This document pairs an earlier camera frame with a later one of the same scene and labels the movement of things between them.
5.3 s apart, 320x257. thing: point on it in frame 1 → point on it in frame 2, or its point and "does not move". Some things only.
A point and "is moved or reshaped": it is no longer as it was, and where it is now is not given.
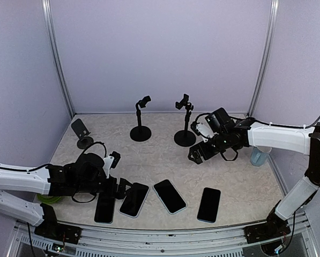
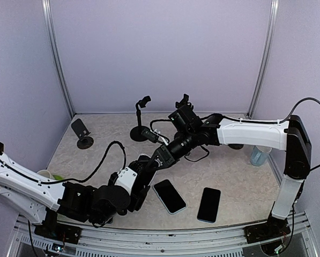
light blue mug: x=259 y=155 does not move
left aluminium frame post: x=46 y=13 does not move
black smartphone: x=208 y=206 does not move
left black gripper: x=120 y=193 → x=136 y=202
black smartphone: x=134 y=199 is moved or reshaped
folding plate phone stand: x=81 y=131 does not move
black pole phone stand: x=141 y=133 does not move
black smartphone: x=171 y=199 does not move
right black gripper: x=196 y=153 → x=165 y=157
